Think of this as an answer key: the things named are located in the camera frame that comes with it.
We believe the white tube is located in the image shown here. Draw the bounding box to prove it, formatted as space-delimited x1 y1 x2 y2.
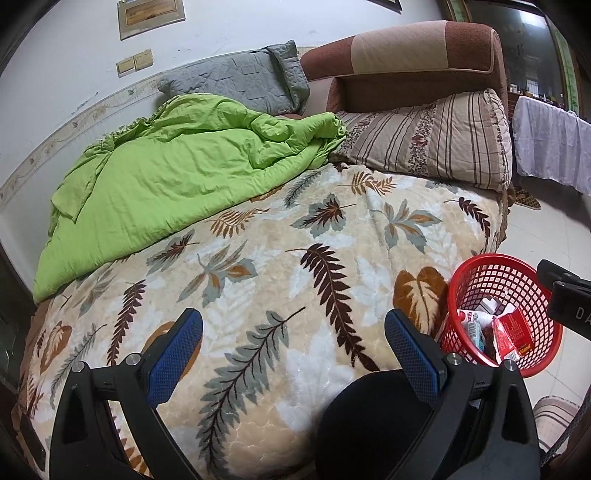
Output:
457 307 502 326

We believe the red plastic basket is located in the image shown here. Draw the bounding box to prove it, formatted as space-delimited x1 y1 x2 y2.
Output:
438 253 564 378

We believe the wooden picture frame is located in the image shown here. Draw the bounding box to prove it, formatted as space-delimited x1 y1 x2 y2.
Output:
116 0 186 41

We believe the white table cloth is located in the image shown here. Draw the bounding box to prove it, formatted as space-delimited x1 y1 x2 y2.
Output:
512 95 591 197

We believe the dark wooden cabinet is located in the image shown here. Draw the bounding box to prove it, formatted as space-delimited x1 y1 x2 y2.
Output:
0 244 49 416

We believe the striped beige slipper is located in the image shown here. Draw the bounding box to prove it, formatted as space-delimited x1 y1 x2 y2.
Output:
531 397 583 455

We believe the grey quilted pillow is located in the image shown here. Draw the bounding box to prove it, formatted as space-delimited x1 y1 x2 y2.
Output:
157 40 311 116

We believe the person's dark trouser knee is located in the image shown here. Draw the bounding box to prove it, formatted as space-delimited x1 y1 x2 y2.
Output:
316 371 444 480

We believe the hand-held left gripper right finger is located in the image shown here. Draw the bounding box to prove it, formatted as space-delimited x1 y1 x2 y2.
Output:
384 308 542 480

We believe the leaf print blanket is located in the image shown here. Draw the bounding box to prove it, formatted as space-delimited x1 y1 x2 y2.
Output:
14 159 509 480

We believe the red snack box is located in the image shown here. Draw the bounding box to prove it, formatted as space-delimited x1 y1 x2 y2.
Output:
492 307 536 363

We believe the green quilt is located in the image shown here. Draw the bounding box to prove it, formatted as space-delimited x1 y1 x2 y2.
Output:
32 92 348 303

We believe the dark glass door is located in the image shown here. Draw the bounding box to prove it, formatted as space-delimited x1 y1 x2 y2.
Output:
441 0 587 114

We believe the grey braided cord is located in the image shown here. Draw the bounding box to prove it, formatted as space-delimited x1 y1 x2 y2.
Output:
540 406 583 463

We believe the striped floral pillow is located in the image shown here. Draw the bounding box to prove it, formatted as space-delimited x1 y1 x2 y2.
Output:
329 88 513 192

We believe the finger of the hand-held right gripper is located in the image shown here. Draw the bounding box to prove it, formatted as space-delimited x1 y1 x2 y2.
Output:
537 260 585 289

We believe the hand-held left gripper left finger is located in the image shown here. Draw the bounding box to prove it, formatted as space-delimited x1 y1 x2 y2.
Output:
48 308 204 480

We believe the patterned brown slipper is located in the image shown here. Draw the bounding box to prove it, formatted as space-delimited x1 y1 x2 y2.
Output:
510 185 542 210

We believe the brown padded headboard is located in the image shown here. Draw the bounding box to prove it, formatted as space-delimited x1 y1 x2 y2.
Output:
299 21 509 116

